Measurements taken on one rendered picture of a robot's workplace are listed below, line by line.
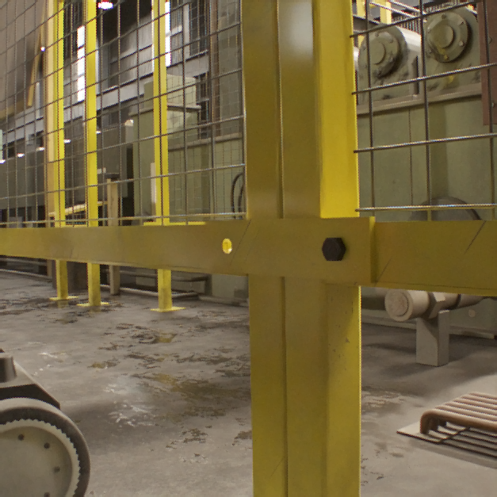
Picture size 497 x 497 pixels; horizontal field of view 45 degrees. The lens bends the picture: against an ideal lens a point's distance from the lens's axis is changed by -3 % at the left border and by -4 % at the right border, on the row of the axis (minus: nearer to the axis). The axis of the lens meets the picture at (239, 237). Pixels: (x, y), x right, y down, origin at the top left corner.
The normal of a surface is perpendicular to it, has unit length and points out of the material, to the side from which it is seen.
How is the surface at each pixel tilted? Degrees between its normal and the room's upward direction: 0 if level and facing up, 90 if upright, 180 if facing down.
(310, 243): 90
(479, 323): 90
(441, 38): 90
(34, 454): 90
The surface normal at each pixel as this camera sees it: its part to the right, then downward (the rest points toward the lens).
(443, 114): -0.77, 0.04
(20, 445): 0.51, 0.01
